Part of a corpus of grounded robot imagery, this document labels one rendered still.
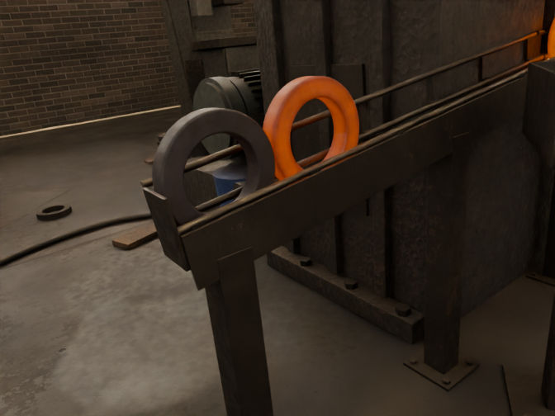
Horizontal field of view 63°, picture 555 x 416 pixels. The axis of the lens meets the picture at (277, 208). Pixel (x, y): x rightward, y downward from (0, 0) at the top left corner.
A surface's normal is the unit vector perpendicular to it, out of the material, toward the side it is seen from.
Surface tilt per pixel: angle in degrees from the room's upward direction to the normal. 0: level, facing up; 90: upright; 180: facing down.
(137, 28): 90
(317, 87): 90
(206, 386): 0
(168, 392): 0
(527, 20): 90
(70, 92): 90
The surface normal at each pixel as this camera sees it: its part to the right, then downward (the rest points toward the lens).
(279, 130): 0.60, 0.22
